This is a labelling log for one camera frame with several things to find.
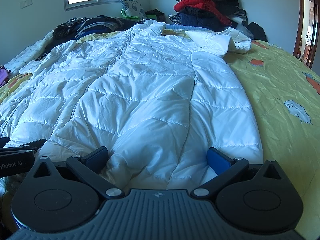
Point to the yellow patterned bedspread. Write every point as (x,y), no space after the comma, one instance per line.
(284,96)

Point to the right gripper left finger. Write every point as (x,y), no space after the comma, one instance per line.
(87,170)

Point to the white quilted down jacket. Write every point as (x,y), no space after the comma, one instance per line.
(157,102)

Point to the floral white pillow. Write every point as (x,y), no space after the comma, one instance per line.
(133,8)

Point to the green plastic chair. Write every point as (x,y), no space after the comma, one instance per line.
(132,18)

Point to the black clothes pile right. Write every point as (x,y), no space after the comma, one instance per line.
(229,8)

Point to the red jacket on pile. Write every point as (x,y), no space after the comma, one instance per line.
(202,9)

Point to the wooden door frame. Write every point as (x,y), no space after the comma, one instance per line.
(306,47)

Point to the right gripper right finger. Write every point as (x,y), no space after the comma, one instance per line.
(228,171)

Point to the white dotted blanket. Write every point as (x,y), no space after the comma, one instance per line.
(28,54)

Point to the purple garment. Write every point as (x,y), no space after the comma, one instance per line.
(4,75)

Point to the white wall switch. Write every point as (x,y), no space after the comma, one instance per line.
(26,3)

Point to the dark clothes pile left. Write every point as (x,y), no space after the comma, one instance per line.
(77,28)

